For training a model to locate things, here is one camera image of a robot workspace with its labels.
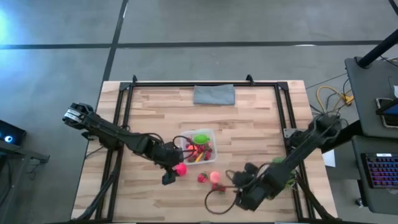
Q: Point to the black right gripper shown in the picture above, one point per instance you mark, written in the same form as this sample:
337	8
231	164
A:
255	194

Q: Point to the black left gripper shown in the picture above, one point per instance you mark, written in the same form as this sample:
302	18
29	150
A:
169	155

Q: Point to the glossy red plastic fruit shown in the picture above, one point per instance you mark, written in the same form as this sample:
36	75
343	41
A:
181	169

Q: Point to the orange peeled tangerine toy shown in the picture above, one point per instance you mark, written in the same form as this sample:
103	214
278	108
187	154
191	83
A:
192	149

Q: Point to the yellow banana toy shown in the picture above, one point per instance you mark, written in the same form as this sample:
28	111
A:
199	157

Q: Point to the green textured plastic lime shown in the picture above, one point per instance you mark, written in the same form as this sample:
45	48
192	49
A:
201	139

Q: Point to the large strawberry with leaves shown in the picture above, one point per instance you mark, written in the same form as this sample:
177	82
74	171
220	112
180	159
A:
217	187
208	154

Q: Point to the pale orange plastic peach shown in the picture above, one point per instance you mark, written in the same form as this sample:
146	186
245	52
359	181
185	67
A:
214	176

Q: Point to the clear plastic tupperware container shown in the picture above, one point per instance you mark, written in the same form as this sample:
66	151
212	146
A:
212	132

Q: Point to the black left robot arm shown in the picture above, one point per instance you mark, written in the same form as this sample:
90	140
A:
102	130

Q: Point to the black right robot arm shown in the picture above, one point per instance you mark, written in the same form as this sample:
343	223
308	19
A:
308	140

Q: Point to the grey metal plate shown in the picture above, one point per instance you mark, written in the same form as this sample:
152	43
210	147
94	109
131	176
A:
287	133

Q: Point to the blue folded cloth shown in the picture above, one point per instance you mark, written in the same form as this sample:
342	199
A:
214	95

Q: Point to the white paper sheet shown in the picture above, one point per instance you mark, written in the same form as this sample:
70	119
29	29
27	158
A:
329	158

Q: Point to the grey keyboard desk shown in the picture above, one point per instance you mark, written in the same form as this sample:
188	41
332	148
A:
379	199

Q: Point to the backlit computer keyboard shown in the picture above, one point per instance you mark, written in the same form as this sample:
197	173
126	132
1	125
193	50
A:
382	171

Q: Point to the grey metal stand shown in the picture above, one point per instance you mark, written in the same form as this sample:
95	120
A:
28	154

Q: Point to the grey workstation desk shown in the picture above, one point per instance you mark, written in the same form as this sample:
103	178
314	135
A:
367	99

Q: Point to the black device with blue light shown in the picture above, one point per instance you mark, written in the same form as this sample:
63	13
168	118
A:
15	132

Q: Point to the phone with dark screen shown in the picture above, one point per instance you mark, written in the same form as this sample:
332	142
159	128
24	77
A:
388	113

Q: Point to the black pole with boom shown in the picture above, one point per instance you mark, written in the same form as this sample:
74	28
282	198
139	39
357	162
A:
377	49

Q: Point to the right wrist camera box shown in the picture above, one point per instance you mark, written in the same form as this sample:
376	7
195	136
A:
240	179

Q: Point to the black aluminium rig frame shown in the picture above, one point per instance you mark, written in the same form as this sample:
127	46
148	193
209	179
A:
161	84

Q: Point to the black frame clamp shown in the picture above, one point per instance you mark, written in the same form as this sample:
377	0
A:
134	79
249	78

